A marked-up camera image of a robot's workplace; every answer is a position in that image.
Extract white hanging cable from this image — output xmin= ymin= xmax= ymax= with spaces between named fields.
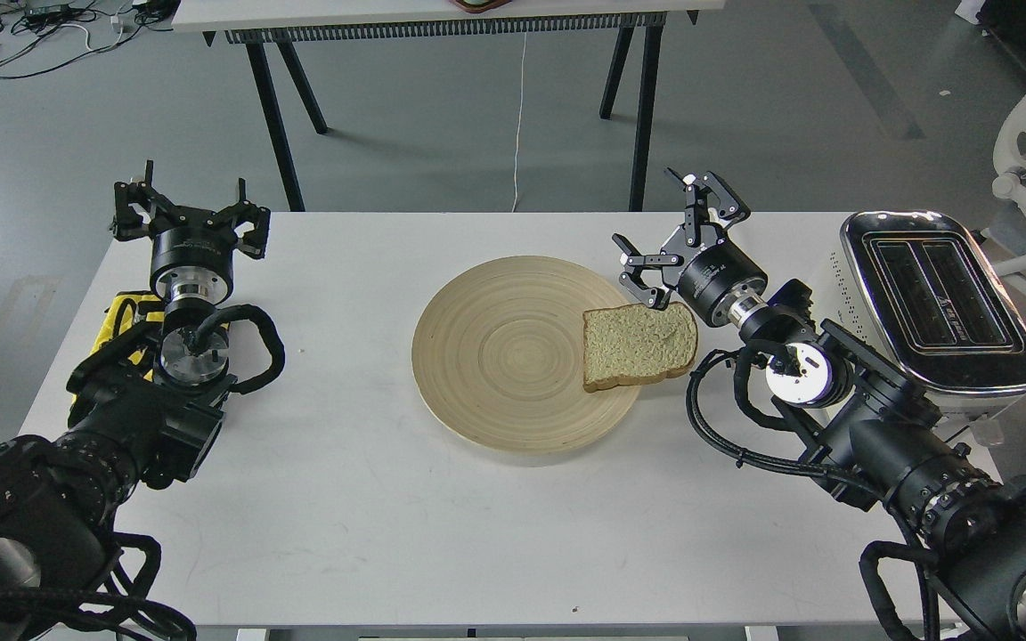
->
xmin=511 ymin=30 xmax=529 ymax=213

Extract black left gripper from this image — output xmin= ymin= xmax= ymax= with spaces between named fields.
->
xmin=110 ymin=159 xmax=272 ymax=301

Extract white chrome toaster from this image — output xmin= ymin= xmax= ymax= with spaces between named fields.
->
xmin=813 ymin=211 xmax=1026 ymax=447

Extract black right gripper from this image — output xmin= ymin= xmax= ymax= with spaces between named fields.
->
xmin=611 ymin=167 xmax=767 ymax=326

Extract white background table black legs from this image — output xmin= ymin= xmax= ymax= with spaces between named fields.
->
xmin=171 ymin=1 xmax=724 ymax=212

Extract floor cables and power strips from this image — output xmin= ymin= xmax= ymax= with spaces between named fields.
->
xmin=0 ymin=0 xmax=181 ymax=95

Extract slice of brown bread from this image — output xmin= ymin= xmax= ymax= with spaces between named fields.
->
xmin=582 ymin=303 xmax=699 ymax=393

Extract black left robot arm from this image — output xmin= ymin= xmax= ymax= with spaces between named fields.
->
xmin=0 ymin=164 xmax=286 ymax=640

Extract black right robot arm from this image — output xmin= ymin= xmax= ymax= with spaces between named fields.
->
xmin=611 ymin=172 xmax=1026 ymax=640

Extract round bamboo plate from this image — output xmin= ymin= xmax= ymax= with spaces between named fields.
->
xmin=411 ymin=256 xmax=639 ymax=455

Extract brown object on back table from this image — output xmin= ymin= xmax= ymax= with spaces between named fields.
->
xmin=451 ymin=0 xmax=510 ymax=13

